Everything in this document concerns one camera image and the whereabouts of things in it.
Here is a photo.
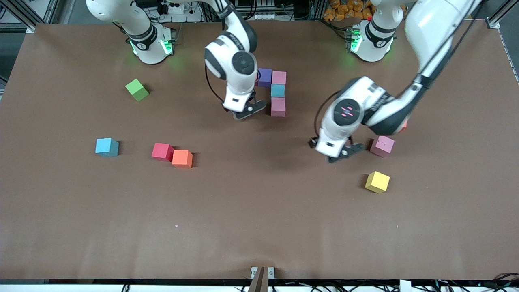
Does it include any white power strip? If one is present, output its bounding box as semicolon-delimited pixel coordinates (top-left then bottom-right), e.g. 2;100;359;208
156;0;203;24

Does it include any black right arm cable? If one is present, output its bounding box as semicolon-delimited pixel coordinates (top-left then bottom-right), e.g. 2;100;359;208
204;0;228;105

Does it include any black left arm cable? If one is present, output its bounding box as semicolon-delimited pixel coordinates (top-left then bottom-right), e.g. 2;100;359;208
314;0;481;141

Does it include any green foam cube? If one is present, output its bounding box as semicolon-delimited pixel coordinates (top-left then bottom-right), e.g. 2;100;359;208
125;79;150;102

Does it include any purple foam cube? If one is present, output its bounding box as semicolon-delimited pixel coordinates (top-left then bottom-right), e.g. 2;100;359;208
257;68;273;88

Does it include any brown table cover sheet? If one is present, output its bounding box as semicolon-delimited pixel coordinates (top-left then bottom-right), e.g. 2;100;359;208
0;20;519;281

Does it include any yellow foam cube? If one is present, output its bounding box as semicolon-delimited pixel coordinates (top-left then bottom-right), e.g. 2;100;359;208
365;171;390;194

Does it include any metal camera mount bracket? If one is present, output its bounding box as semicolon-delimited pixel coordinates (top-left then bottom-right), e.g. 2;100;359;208
248;266;275;292

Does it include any bag of orange fruits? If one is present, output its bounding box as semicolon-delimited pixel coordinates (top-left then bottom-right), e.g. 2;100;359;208
323;0;373;21

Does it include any red foam cube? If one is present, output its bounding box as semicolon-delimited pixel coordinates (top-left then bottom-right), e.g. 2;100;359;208
151;143;174;162

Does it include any aluminium frame post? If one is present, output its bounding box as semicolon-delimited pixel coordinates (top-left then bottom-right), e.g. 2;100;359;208
310;0;325;21

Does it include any aluminium frame profile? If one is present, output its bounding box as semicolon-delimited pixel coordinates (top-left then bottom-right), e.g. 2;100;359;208
0;0;61;33
487;0;519;29

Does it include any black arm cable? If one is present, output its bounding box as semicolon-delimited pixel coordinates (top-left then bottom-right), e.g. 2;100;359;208
314;0;481;141
204;0;228;105

